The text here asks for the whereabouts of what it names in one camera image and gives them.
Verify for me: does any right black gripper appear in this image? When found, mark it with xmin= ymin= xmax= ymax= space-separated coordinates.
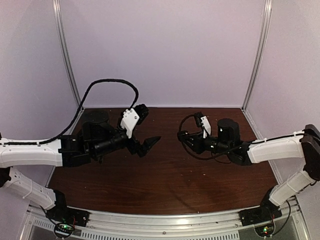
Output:
xmin=182 ymin=130 xmax=232 ymax=156

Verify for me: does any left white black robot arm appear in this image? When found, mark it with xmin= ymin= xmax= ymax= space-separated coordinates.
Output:
xmin=0 ymin=108 xmax=161 ymax=225

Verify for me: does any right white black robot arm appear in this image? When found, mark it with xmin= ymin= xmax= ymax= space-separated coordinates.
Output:
xmin=177 ymin=112 xmax=320 ymax=226

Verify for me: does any left circuit board with leds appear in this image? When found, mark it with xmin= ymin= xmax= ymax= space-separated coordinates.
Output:
xmin=53 ymin=222 xmax=75 ymax=238

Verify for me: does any circuit board with leds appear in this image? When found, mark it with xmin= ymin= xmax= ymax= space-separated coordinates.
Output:
xmin=254 ymin=223 xmax=275 ymax=238
xmin=53 ymin=222 xmax=75 ymax=238

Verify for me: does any right circuit board with leds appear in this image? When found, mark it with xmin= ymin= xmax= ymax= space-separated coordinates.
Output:
xmin=254 ymin=223 xmax=275 ymax=238

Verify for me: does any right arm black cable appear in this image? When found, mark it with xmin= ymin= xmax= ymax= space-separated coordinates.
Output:
xmin=176 ymin=113 xmax=251 ymax=161

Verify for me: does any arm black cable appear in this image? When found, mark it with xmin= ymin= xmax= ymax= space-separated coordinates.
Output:
xmin=0 ymin=78 xmax=140 ymax=147
xmin=176 ymin=113 xmax=251 ymax=161

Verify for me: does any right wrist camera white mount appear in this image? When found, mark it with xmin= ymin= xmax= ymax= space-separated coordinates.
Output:
xmin=194 ymin=112 xmax=212 ymax=139

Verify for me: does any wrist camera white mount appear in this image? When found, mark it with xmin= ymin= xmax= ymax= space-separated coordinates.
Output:
xmin=194 ymin=112 xmax=212 ymax=139
xmin=119 ymin=104 xmax=149 ymax=139

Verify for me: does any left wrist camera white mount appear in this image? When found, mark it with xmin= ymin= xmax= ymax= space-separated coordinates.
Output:
xmin=119 ymin=104 xmax=149 ymax=139

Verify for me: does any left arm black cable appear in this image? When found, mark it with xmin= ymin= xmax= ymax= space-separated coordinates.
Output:
xmin=0 ymin=78 xmax=140 ymax=147

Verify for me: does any aluminium front rail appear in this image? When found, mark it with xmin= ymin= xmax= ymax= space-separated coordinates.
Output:
xmin=23 ymin=197 xmax=308 ymax=240

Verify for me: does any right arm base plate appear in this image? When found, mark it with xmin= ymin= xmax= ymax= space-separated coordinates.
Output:
xmin=239 ymin=207 xmax=283 ymax=227

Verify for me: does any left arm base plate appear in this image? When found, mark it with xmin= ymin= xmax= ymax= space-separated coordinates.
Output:
xmin=46 ymin=208 xmax=90 ymax=227

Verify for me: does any right aluminium frame post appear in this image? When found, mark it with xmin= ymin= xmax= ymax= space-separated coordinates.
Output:
xmin=241 ymin=0 xmax=273 ymax=112

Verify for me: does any aluminium frame post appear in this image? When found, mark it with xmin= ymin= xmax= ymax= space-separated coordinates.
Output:
xmin=51 ymin=0 xmax=84 ymax=111
xmin=241 ymin=0 xmax=273 ymax=112

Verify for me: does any left aluminium frame post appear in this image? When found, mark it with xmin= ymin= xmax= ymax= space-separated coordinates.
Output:
xmin=51 ymin=0 xmax=84 ymax=111

